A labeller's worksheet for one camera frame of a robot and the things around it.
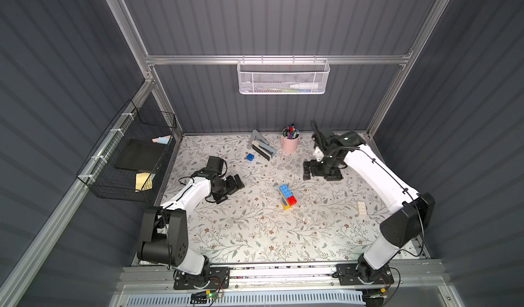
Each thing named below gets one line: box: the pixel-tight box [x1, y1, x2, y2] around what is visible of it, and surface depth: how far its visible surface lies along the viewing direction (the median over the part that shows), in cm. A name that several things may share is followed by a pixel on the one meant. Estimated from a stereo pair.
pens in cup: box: [283, 122, 301, 140], surface depth 107 cm
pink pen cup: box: [281, 127, 300, 154], surface depth 107 cm
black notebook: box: [114, 138, 167, 172], surface depth 74 cm
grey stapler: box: [246, 128, 277, 162], surface depth 114 cm
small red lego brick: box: [286, 195, 298, 207], surface depth 83 cm
